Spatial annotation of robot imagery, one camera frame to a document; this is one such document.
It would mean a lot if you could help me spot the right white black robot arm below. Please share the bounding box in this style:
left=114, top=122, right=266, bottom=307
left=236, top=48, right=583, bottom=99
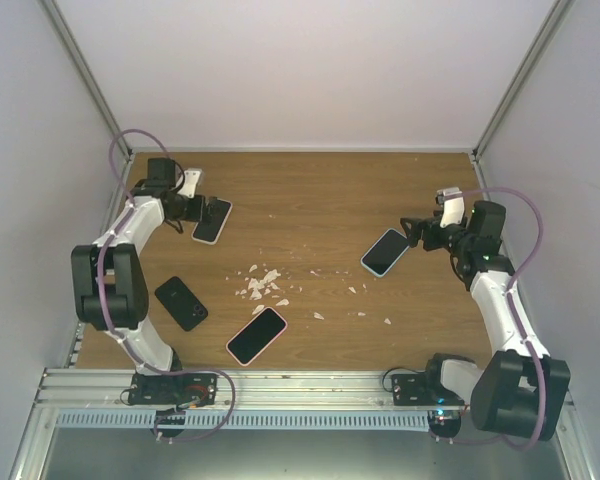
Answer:
left=400, top=198, right=571, bottom=448

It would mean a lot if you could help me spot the white debris pile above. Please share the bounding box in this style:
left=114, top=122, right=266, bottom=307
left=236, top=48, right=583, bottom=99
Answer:
left=233, top=263, right=290, bottom=306

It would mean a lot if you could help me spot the phone in pink case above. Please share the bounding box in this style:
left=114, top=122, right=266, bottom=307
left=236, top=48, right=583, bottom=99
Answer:
left=226, top=307, right=288, bottom=367

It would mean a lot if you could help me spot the left aluminium corner post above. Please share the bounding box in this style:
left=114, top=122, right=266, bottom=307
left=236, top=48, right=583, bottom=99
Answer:
left=39, top=0, right=121, bottom=137

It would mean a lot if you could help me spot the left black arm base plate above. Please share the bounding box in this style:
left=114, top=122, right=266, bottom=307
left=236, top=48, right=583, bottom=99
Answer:
left=120, top=373, right=218, bottom=408

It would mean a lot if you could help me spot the right aluminium corner post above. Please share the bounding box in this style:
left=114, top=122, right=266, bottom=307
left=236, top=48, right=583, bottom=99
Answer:
left=471, top=0, right=574, bottom=162

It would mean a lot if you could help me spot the phone in blue case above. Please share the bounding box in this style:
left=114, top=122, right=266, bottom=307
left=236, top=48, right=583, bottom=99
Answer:
left=360, top=228, right=410, bottom=278

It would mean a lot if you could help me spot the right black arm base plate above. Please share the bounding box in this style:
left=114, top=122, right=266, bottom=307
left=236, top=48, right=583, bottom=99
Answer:
left=381, top=367, right=466, bottom=407

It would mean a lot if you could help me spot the beige phone case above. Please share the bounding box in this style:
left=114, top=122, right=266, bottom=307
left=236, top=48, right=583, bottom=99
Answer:
left=191, top=198, right=233, bottom=245

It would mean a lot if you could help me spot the aluminium front rail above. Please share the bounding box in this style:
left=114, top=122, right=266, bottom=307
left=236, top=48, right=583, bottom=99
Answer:
left=33, top=367, right=576, bottom=408

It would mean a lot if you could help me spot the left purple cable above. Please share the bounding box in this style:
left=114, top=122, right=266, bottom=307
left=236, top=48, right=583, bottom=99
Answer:
left=97, top=128, right=239, bottom=446

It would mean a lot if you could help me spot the aluminium corner post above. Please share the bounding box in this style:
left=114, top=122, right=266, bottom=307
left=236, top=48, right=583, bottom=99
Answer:
left=39, top=0, right=121, bottom=137
left=471, top=0, right=574, bottom=162

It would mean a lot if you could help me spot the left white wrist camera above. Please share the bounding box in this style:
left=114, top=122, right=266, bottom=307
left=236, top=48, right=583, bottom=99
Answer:
left=178, top=168, right=204, bottom=198

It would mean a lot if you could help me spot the black phone face down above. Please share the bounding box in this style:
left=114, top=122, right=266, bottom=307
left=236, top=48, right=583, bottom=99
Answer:
left=155, top=276, right=209, bottom=332

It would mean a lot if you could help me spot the grey slotted cable duct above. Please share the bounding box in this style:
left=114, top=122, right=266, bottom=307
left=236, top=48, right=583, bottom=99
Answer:
left=56, top=409, right=429, bottom=432

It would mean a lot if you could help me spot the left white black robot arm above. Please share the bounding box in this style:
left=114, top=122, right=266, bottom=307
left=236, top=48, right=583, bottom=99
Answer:
left=71, top=158, right=216, bottom=404

